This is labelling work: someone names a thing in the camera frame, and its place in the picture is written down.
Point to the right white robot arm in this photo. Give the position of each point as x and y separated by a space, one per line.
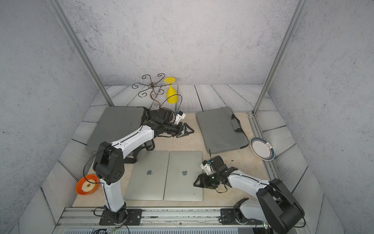
276 205

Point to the left aluminium frame post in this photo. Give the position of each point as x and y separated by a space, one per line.
65 24

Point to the silver apple laptop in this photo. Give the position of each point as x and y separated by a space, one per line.
148 176

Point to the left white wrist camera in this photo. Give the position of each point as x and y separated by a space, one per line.
179 116

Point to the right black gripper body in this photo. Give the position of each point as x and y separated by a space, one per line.
211 181

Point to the yellow plastic goblet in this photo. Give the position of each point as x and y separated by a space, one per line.
172 96

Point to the white donut in bowl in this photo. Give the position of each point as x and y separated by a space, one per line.
88 186

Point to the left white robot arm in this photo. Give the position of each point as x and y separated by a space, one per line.
110 159

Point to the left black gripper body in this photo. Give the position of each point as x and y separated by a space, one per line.
173 129

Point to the right aluminium frame post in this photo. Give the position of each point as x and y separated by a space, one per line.
301 5

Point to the copper wire jewelry stand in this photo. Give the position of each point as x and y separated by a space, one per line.
148 92

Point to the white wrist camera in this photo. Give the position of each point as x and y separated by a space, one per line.
179 116
206 167

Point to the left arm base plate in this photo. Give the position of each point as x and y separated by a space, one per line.
129 217

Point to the orange bowl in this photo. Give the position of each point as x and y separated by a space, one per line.
86 178

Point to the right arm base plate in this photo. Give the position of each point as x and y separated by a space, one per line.
232 216

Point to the grey zippered laptop bag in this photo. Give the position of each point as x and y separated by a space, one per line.
116 123

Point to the front aluminium rail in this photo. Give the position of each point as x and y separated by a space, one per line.
155 220

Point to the white plate green red rim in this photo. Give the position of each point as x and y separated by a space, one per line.
262 149

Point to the aluminium frame post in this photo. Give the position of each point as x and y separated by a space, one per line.
301 5
65 24

